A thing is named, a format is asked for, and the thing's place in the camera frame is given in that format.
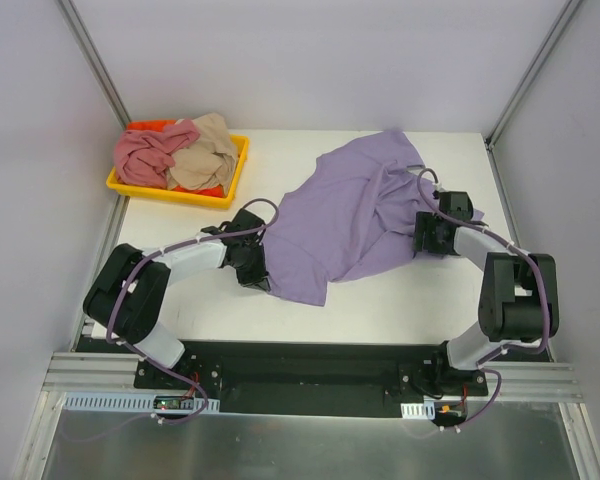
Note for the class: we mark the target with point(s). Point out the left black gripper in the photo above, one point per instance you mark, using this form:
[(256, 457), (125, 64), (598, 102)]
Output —
[(255, 272)]

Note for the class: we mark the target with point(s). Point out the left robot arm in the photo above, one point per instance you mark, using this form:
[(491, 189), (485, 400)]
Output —
[(127, 295)]

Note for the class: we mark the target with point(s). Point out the pink t shirt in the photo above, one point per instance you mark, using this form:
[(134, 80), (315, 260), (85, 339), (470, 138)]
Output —
[(143, 157)]

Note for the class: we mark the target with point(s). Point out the aluminium front rail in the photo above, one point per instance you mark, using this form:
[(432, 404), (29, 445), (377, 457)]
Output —
[(111, 372)]

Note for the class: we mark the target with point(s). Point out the right white cable duct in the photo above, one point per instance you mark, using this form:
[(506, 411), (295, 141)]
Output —
[(418, 411)]

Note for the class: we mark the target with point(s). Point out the right aluminium frame post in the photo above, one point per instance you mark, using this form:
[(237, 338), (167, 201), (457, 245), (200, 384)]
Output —
[(558, 28)]

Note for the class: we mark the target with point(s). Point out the left aluminium frame post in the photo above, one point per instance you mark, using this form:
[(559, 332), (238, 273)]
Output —
[(89, 50)]

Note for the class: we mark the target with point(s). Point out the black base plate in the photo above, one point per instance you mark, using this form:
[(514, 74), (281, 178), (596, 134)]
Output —
[(335, 380)]

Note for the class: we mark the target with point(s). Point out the purple t shirt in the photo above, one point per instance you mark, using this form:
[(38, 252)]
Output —
[(354, 217)]

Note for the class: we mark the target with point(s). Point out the aluminium frame post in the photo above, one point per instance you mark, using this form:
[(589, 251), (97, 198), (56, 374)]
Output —
[(558, 28), (89, 50)]

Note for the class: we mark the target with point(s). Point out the yellow plastic bin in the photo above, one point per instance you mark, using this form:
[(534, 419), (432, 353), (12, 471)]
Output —
[(166, 195)]

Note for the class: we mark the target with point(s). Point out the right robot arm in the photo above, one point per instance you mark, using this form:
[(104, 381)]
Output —
[(518, 302)]

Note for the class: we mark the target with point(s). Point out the white cable duct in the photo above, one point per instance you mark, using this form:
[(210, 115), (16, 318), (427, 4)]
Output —
[(139, 403), (418, 411)]

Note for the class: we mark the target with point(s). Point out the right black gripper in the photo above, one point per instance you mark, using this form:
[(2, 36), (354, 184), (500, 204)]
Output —
[(423, 234)]

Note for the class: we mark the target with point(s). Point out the beige t shirt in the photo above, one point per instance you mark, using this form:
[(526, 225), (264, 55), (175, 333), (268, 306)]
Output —
[(207, 163)]

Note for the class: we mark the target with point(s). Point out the left white cable duct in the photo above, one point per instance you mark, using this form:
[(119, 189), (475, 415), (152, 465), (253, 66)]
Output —
[(139, 403)]

